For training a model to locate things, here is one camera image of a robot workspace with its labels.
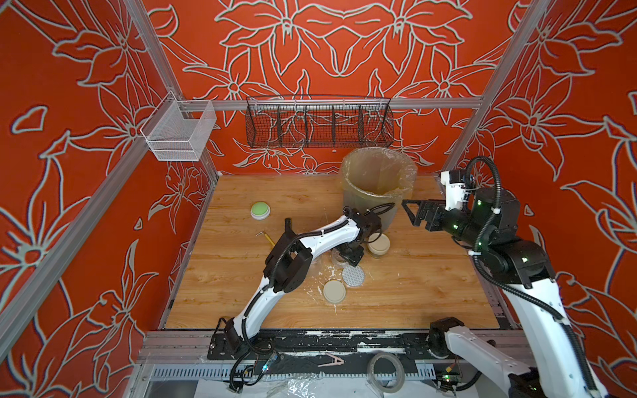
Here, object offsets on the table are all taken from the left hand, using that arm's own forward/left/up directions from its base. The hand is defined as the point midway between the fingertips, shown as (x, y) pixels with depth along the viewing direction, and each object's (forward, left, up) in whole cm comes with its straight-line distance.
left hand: (345, 254), depth 90 cm
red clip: (-33, +2, -2) cm, 33 cm away
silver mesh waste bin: (+10, -5, +25) cm, 27 cm away
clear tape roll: (-35, -15, 0) cm, 38 cm away
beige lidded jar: (-4, +3, +4) cm, 7 cm away
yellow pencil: (+9, +33, -2) cm, 34 cm away
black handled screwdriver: (+12, +23, -1) cm, 26 cm away
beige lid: (-14, +4, -1) cm, 14 cm away
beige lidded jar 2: (+2, -12, +5) cm, 13 cm away
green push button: (+18, +36, 0) cm, 40 cm away
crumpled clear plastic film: (-40, +12, -3) cm, 42 cm away
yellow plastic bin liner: (+31, -11, +20) cm, 39 cm away
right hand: (-1, -15, +35) cm, 38 cm away
